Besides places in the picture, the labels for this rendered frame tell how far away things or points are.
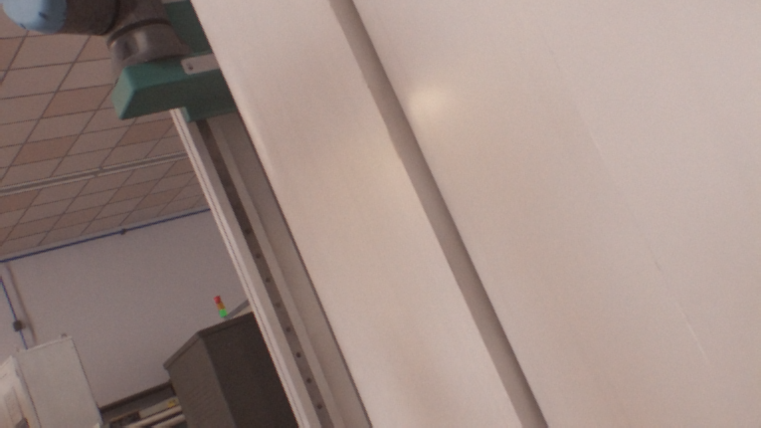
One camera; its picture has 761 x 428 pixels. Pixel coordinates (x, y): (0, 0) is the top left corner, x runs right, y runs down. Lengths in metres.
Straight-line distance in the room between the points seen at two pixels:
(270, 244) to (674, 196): 2.20
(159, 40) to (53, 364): 6.48
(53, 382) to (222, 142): 6.25
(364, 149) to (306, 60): 0.14
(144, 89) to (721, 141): 2.03
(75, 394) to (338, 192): 7.52
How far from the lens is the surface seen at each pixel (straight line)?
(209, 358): 2.53
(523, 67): 1.01
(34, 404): 8.60
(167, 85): 2.34
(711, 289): 0.36
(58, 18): 2.32
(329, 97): 1.21
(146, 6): 2.43
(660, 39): 0.35
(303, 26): 1.23
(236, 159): 2.58
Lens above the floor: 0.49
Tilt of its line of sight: 11 degrees up
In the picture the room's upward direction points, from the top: 24 degrees counter-clockwise
